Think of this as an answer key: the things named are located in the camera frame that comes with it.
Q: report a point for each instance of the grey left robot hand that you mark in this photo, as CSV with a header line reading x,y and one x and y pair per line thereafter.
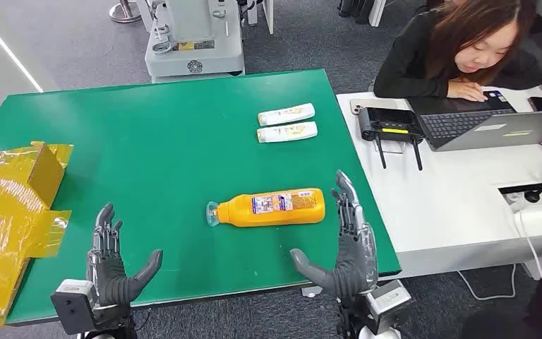
x,y
109,276

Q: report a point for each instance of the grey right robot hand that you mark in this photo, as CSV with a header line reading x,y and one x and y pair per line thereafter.
x,y
355,262

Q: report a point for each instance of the orange bottle with clear cap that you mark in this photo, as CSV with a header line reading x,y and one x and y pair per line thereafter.
x,y
271,210

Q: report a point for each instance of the white tube bottle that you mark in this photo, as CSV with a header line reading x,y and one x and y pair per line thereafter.
x,y
285,114
287,132

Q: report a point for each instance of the yellow taped cardboard box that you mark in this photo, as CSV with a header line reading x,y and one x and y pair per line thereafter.
x,y
4,210

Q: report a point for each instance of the black remote controller with antennas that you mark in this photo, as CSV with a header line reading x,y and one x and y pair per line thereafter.
x,y
388,122

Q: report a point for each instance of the beige smartphone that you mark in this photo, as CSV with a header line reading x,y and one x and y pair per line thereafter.
x,y
369,104

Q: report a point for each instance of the grey laptop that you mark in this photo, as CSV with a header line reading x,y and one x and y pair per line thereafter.
x,y
509,131

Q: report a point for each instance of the person's hand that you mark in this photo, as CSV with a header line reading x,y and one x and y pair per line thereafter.
x,y
467,90

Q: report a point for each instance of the white machine base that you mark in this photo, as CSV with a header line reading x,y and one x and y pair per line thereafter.
x,y
196,51

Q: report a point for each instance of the white furniture panel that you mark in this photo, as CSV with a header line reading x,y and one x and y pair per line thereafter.
x,y
376,11

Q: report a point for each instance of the metal stanchion base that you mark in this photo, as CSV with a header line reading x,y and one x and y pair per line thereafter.
x,y
123,14

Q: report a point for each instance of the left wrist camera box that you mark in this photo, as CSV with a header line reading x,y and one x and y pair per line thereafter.
x,y
72,306

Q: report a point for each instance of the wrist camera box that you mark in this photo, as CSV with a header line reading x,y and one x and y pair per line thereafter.
x,y
72,306
388,299

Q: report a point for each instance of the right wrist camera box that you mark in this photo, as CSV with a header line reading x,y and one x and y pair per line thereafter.
x,y
388,299

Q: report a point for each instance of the white table foot bracket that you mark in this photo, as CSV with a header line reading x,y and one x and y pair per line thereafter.
x,y
311,291

